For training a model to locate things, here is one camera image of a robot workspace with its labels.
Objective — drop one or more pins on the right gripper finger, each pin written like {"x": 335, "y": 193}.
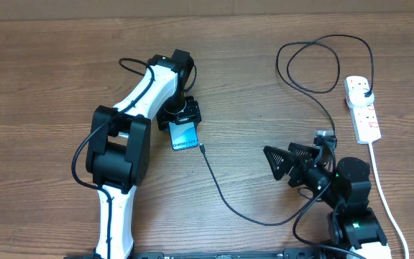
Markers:
{"x": 303, "y": 150}
{"x": 282, "y": 162}

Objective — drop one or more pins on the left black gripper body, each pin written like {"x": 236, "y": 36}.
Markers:
{"x": 180, "y": 108}

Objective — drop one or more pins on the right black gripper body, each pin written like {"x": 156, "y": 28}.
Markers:
{"x": 300, "y": 169}

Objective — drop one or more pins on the Samsung Galaxy smartphone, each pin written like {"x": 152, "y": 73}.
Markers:
{"x": 183, "y": 136}

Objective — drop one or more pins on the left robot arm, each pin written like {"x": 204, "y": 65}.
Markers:
{"x": 118, "y": 154}

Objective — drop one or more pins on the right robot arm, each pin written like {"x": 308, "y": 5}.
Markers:
{"x": 354, "y": 230}

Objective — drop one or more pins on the white charger plug adapter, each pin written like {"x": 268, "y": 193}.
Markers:
{"x": 360, "y": 97}

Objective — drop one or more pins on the white power strip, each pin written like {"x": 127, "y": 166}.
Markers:
{"x": 364, "y": 118}

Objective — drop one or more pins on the cardboard backdrop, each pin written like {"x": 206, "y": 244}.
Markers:
{"x": 11, "y": 10}

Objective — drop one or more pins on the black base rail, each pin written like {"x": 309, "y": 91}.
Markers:
{"x": 228, "y": 255}

